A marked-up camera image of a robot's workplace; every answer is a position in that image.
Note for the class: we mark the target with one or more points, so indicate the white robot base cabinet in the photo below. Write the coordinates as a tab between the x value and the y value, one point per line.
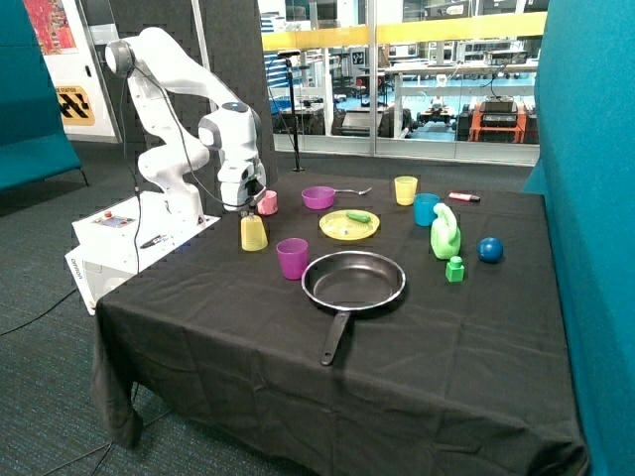
109	251

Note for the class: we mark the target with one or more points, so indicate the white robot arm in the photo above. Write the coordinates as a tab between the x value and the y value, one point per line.
155	66

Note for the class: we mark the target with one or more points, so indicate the purple plastic cup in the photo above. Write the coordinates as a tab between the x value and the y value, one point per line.
293	256

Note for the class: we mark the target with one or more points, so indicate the teal partition wall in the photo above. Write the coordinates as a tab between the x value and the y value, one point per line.
585	171

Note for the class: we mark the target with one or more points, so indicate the purple plastic bowl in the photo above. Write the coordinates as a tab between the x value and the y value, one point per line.
318	197

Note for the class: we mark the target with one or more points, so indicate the blue ball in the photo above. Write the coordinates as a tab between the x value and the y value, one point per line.
490	250

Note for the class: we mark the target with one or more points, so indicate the upside-down yellow cup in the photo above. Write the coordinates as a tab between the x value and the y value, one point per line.
253	234

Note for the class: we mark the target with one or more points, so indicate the black pen on cabinet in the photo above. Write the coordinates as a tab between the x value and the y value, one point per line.
154	241

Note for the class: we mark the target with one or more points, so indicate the red wall poster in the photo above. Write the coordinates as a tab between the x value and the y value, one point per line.
50	23

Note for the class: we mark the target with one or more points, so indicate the upright yellow cup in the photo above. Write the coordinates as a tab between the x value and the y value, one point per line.
405	190

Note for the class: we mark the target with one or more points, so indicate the yellow plastic plate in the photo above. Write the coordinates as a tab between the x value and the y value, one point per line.
349	224

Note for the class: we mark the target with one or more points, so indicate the green toy block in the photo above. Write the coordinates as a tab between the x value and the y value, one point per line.
454	269

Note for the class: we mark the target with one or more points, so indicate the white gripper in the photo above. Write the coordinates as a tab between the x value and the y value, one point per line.
242	184

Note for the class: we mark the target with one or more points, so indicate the green toy cucumber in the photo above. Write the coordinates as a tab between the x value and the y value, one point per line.
358	217

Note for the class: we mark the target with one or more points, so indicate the blue plastic cup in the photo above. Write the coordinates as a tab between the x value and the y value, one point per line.
424	208

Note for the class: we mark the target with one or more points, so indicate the pink white mug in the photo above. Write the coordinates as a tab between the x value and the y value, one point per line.
268	205

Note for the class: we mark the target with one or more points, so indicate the pink highlighter marker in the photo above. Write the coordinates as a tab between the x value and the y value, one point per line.
465	197

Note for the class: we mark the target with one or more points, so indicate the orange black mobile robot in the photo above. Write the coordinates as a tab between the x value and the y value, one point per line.
498	119

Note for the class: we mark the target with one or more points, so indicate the black frying pan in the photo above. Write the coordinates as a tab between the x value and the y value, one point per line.
351	283

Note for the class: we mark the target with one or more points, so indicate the white lab workbench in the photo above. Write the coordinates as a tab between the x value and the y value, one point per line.
434	94

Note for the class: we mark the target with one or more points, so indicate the black tripod stand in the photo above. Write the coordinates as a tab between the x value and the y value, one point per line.
286	56

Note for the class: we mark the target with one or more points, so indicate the teal sofa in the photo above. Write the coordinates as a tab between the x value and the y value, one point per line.
34	145

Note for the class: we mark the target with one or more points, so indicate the yellow black station sign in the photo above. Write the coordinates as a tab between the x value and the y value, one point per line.
75	106

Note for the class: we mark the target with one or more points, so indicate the black tablecloth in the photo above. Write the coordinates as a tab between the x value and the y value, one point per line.
472	378

